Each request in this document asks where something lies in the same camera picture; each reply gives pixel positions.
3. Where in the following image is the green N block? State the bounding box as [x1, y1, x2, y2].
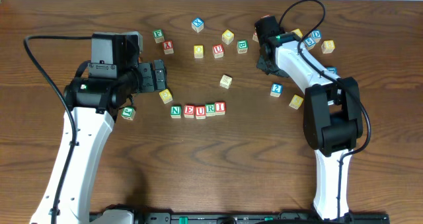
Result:
[171, 106, 182, 118]

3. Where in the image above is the red E block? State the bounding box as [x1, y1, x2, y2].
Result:
[183, 104, 195, 118]

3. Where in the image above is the yellow S block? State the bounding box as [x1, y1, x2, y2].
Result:
[289, 94, 303, 110]

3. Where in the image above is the red u block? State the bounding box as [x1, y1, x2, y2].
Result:
[212, 44, 224, 59]
[195, 106, 206, 119]

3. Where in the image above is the green R block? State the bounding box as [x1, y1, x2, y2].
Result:
[205, 103, 215, 117]

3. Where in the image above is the red i block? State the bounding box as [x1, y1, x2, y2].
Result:
[215, 102, 226, 116]
[252, 32, 259, 42]

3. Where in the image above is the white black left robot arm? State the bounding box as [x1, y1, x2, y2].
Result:
[30, 60, 167, 223]

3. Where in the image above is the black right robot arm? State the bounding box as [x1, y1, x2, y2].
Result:
[257, 32, 363, 220]

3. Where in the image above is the yellow block left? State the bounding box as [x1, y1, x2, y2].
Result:
[159, 89, 173, 104]

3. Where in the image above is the blue 2 block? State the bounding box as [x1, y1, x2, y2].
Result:
[270, 83, 283, 97]

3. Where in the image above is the green B block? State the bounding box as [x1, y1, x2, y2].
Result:
[237, 40, 249, 54]

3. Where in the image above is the red Y block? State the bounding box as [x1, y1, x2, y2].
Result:
[163, 40, 174, 54]

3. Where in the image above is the green J block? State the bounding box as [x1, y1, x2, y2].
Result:
[121, 106, 136, 120]

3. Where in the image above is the green F block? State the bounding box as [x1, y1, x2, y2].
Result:
[153, 29, 165, 44]

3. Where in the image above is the yellow block upper right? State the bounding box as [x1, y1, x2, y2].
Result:
[292, 28, 303, 38]

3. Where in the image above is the plain white wooden block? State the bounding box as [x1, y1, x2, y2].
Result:
[219, 75, 233, 89]

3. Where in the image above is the yellow O block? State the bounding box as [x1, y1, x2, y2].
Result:
[194, 45, 204, 59]

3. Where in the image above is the yellow block top middle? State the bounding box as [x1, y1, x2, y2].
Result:
[221, 29, 235, 45]

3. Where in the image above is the blue S block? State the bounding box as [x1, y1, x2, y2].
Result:
[303, 37, 316, 50]

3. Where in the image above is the blue D block upper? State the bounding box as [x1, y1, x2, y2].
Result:
[309, 29, 322, 43]

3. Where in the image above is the blue d block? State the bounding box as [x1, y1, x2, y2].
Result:
[327, 67, 337, 74]
[309, 29, 322, 43]

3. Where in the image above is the yellow 8 block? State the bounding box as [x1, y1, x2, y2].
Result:
[321, 40, 336, 54]

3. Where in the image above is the blue X block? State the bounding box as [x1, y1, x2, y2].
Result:
[191, 17, 204, 33]

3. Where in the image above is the blue D block lower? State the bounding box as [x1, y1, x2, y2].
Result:
[327, 67, 337, 74]

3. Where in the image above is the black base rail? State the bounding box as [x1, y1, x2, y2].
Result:
[89, 211, 391, 224]

